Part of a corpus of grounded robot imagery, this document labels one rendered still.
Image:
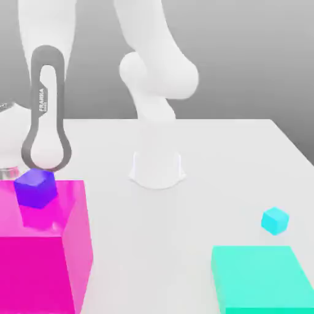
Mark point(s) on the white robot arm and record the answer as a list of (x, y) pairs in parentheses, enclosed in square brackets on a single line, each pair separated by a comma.
[(157, 73)]

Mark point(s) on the small purple cube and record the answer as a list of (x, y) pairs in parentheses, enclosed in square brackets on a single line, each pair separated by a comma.
[(36, 190)]

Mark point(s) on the small cyan cube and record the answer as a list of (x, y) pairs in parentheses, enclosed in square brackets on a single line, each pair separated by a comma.
[(274, 220)]

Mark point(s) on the large turquoise box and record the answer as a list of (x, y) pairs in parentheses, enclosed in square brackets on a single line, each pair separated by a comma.
[(262, 277)]

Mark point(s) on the large magenta box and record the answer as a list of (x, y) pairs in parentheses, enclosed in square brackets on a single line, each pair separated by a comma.
[(36, 265)]

